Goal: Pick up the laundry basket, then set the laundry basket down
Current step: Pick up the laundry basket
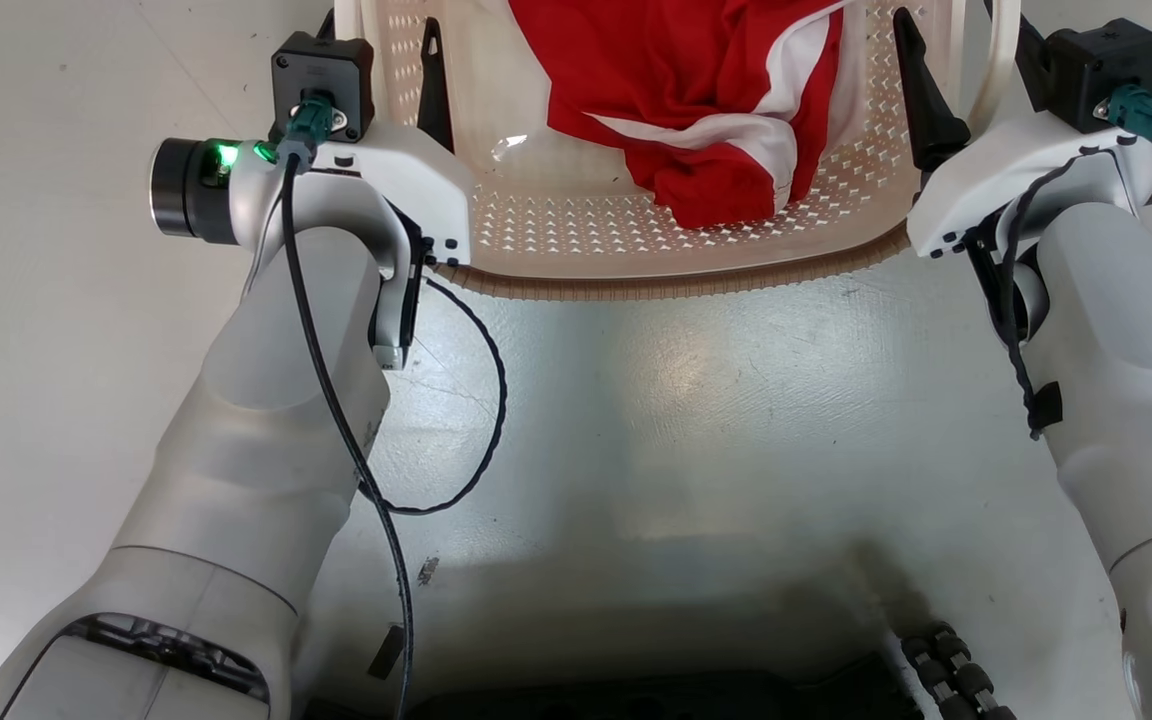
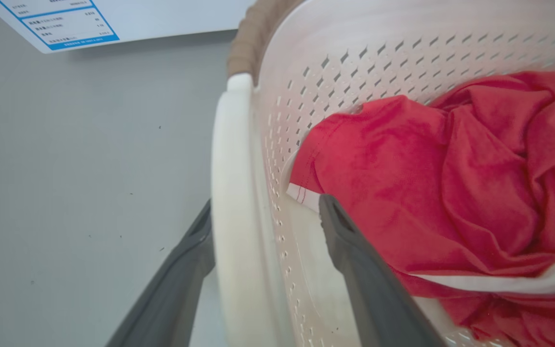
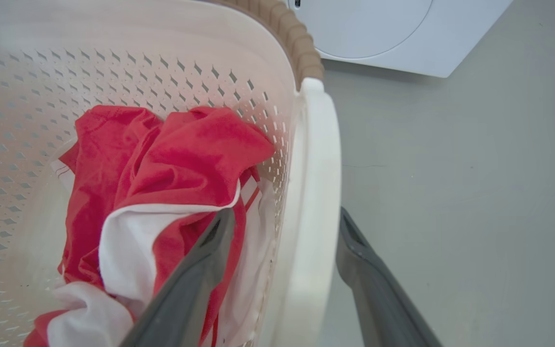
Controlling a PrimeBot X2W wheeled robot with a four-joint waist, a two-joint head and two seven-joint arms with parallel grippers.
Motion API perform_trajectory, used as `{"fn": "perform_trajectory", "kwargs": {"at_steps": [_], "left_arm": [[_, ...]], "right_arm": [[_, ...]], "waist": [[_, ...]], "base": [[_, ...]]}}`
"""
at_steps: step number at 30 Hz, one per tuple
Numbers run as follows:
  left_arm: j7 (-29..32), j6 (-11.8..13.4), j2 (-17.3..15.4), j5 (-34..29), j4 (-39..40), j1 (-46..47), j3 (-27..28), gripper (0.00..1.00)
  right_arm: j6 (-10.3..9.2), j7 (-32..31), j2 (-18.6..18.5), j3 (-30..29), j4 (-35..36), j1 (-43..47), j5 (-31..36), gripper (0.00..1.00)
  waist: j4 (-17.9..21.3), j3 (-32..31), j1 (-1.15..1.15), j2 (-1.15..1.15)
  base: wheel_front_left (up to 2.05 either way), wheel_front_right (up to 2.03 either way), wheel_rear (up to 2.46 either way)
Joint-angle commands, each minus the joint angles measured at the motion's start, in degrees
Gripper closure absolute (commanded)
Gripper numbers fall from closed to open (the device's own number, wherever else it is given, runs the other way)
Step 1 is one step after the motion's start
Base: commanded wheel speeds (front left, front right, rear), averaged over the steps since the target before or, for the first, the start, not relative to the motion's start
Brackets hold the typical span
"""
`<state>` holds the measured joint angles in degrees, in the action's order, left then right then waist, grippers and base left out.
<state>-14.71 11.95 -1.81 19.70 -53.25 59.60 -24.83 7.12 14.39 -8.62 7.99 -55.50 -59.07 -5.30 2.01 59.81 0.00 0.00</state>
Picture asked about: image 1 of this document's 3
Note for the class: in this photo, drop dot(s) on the beige perforated plastic laundry basket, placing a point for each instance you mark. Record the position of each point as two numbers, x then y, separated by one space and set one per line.
576 215

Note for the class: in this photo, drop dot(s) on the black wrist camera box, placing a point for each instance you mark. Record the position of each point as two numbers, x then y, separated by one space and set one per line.
321 65
1101 60

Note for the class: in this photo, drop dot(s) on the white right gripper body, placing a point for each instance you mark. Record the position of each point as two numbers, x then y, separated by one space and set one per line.
1016 170

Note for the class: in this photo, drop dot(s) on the red and white garment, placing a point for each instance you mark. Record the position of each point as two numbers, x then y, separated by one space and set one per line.
676 90

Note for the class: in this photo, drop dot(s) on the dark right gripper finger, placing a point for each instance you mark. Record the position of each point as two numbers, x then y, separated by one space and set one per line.
926 100
1031 70

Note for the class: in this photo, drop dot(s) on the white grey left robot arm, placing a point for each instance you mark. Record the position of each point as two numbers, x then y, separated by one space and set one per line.
256 420

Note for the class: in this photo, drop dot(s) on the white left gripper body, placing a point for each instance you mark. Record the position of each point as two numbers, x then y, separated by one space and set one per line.
416 180

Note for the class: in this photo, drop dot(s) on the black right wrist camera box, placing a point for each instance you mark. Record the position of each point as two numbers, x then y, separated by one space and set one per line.
1101 60

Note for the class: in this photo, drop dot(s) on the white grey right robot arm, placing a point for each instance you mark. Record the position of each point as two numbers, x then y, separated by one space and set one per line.
1126 350

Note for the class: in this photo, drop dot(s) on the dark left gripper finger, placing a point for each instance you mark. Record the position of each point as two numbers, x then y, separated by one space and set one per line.
326 26
434 90

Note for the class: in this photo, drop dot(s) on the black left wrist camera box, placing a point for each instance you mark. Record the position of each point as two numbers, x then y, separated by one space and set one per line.
321 65

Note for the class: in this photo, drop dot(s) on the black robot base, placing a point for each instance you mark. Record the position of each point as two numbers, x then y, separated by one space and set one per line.
616 695

